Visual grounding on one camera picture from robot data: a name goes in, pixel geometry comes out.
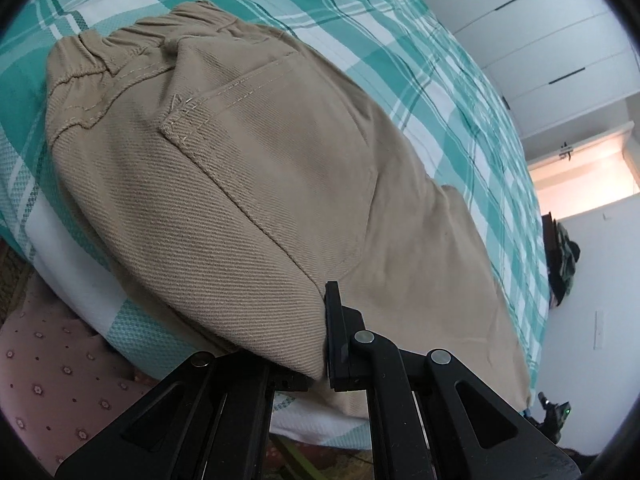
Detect dark wooden nightstand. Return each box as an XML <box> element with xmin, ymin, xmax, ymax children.
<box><xmin>541</xmin><ymin>212</ymin><xmax>558</xmax><ymax>269</ymax></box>

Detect white open door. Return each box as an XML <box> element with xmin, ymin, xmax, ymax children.
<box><xmin>528</xmin><ymin>122</ymin><xmax>639</xmax><ymax>219</ymax></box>

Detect teal white plaid bedsheet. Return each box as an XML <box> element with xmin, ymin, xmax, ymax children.
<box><xmin>1</xmin><ymin>0</ymin><xmax>549</xmax><ymax>450</ymax></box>

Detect white wall switch plate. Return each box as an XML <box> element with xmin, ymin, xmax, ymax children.
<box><xmin>593</xmin><ymin>311</ymin><xmax>605</xmax><ymax>350</ymax></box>

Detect pile of dark clothes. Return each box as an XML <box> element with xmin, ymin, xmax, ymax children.
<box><xmin>549</xmin><ymin>221</ymin><xmax>582</xmax><ymax>307</ymax></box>

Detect pink dotted pajama clothing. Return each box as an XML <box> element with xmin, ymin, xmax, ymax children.
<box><xmin>1</xmin><ymin>274</ymin><xmax>150</xmax><ymax>474</ymax></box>

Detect white wardrobe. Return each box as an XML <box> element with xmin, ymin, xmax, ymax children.
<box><xmin>423</xmin><ymin>0</ymin><xmax>639</xmax><ymax>139</ymax></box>

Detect khaki beige pants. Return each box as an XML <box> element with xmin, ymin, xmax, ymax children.
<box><xmin>46</xmin><ymin>1</ymin><xmax>529</xmax><ymax>417</ymax></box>

